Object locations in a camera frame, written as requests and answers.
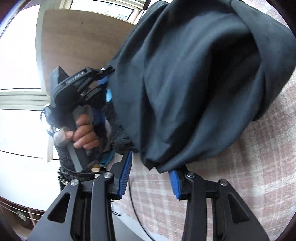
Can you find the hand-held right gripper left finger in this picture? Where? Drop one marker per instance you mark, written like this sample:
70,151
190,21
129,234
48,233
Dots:
124,178

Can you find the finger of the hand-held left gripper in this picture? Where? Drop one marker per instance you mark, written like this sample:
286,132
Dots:
103,70
92,89

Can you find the wooden board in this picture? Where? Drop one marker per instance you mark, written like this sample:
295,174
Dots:
81,46

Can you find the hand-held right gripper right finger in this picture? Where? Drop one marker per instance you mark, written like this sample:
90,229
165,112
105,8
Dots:
175,185

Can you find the person's left hand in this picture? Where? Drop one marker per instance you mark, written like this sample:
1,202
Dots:
84,134

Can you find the dark grey pants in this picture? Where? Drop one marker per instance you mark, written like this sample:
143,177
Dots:
196,81

